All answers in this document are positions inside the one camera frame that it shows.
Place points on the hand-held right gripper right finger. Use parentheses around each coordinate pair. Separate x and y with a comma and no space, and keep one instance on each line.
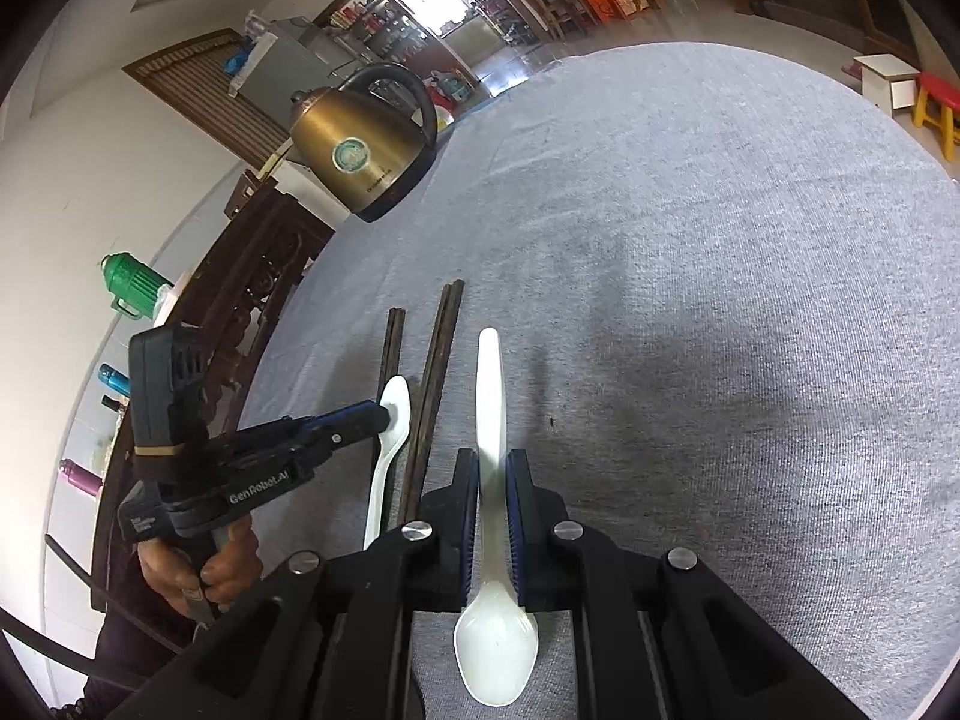
(512,510)

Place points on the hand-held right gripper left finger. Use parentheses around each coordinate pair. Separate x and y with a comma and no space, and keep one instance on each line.
(472,510)

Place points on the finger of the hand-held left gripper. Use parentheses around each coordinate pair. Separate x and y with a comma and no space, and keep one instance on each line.
(345,416)
(352,435)

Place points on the small white plastic spoon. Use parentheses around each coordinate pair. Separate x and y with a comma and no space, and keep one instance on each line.
(379,487)

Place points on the dark wooden chopstick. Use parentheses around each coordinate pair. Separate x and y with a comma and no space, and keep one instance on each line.
(433,360)
(394,345)
(448,345)

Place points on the large white plastic spoon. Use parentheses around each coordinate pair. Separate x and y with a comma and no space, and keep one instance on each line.
(491,637)

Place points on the person's left forearm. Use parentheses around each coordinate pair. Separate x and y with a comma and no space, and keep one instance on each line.
(131,660)

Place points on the person's left hand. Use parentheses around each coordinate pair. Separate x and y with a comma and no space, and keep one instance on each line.
(225,562)

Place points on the blue bottle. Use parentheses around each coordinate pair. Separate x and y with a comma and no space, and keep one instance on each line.
(114,381)

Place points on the purple bottle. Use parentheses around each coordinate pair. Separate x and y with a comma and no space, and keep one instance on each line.
(81,478)

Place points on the green thermos jug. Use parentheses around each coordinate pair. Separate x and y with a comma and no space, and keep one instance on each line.
(135,281)

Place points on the carved dark wooden chair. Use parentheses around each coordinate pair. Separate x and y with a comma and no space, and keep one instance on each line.
(240,285)

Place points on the brass electric kettle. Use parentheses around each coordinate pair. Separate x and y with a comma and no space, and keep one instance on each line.
(352,157)

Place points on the grey tablecloth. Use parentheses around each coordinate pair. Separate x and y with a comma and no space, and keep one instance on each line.
(712,315)

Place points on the brown slatted door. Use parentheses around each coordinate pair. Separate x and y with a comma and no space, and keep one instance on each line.
(202,90)

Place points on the grey refrigerator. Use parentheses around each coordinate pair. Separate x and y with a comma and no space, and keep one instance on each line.
(281,71)

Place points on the orange cardboard box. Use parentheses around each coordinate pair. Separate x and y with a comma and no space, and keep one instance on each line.
(611,0)

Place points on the white square stool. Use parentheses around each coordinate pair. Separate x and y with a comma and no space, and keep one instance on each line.
(889,79)

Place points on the red and yellow stool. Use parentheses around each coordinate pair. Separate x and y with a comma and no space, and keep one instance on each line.
(937,94)

